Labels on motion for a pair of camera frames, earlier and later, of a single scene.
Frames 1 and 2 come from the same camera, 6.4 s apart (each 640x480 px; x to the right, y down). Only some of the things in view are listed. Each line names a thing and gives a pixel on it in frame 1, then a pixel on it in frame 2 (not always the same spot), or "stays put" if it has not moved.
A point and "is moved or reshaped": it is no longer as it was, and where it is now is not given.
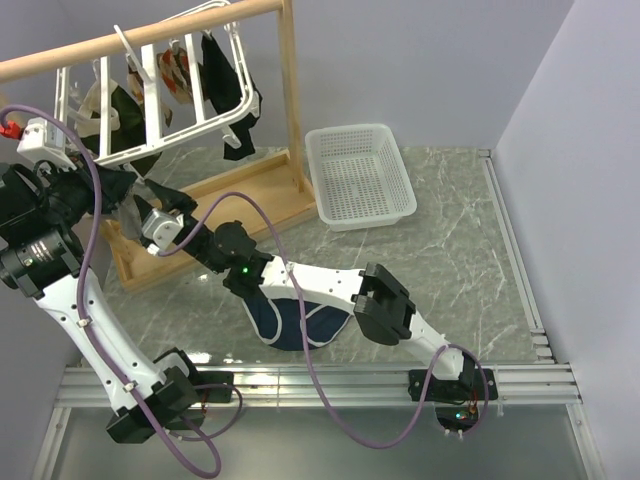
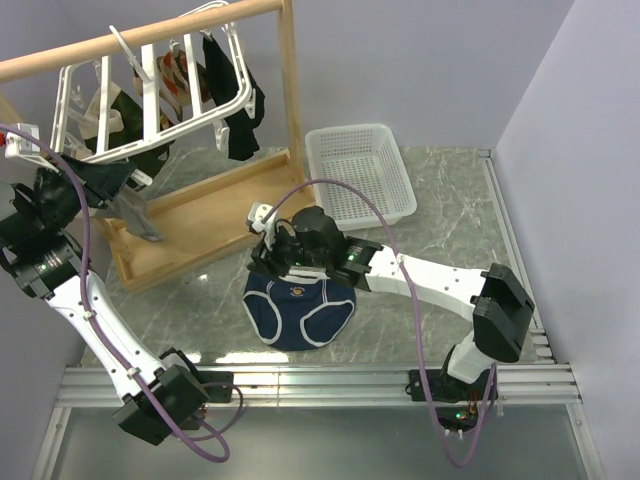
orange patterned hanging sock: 174,66 stays put
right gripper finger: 143,208 to 282,257
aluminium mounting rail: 526,385 stays put
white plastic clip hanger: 154,141 is moved or reshaped
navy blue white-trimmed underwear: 279,321 stays put
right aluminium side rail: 516,257 stays put
